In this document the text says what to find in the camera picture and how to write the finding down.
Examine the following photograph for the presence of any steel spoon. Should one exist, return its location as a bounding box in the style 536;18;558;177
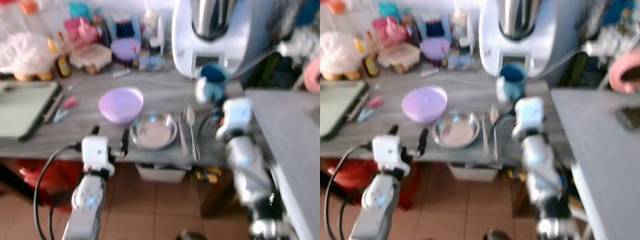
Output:
185;106;200;162
488;104;501;162

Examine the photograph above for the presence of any blue mug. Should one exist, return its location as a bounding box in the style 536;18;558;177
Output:
194;64;229;106
495;62;529;105

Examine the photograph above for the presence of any steel fork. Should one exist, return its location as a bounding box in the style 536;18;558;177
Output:
174;112;189;157
477;110;491;156

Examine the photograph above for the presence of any large purple plastic bowl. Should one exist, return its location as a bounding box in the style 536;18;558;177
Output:
401;85;449;125
98;86;145;126

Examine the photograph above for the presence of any white box under table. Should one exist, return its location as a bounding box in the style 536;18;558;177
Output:
134;163;189;184
447;163;499;183

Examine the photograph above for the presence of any green cutting board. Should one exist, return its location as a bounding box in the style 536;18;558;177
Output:
0;81;64;142
320;79;370;142

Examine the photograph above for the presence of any red object under table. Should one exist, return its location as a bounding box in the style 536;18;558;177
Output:
14;159;82;207
323;159;422;211

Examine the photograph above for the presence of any yellow capped bottle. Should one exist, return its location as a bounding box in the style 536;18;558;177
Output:
353;37;380;79
47;38;72;79

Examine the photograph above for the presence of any clear lidded food container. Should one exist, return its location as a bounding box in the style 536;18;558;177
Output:
377;42;422;70
68;43;113;71

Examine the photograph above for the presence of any white kitchen machine steel jug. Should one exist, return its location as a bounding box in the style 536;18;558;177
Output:
171;0;277;81
478;0;587;82

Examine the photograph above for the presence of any small purple bowl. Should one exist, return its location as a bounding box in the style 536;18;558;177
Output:
419;37;452;63
110;38;142;64

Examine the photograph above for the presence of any white plastic bag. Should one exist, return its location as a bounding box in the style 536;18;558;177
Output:
0;32;56;76
320;30;364;76

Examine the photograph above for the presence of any pink round pot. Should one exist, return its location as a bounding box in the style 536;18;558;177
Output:
608;49;640;95
303;55;321;94

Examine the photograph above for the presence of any pink plastic container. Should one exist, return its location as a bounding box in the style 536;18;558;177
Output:
372;16;407;49
63;17;99;49

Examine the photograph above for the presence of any white crumpled cloth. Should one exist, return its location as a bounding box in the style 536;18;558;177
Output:
277;27;321;64
584;27;627;60

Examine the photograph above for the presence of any black phone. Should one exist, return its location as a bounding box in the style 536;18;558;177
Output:
613;105;640;131

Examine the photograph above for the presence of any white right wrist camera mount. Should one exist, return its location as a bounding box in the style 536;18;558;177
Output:
510;96;546;142
215;97;254;142

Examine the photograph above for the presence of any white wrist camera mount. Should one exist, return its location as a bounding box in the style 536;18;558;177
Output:
215;97;254;142
510;96;546;142
371;135;412;176
80;135;115;174

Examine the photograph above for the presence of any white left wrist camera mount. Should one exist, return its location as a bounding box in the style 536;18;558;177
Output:
371;135;412;176
80;135;115;174

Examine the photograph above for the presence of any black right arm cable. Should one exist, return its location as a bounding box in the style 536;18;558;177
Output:
196;111;216;153
491;111;516;152

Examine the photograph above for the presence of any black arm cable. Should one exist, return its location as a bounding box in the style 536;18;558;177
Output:
32;142;84;240
491;111;516;152
196;111;216;153
323;143;374;240

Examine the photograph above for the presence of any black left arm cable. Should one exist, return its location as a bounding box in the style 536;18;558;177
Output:
323;143;374;240
32;142;84;240

